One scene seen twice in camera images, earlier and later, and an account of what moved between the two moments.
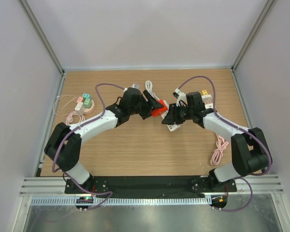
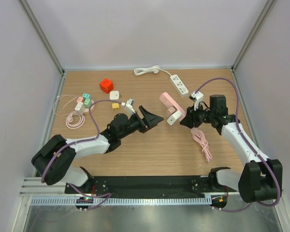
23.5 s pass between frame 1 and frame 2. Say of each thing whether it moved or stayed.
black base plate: stayed
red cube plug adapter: moved
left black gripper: moved
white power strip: moved
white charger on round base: stayed
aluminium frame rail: stayed
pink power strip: moved
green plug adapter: stayed
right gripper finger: moved
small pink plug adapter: stayed
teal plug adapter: stayed
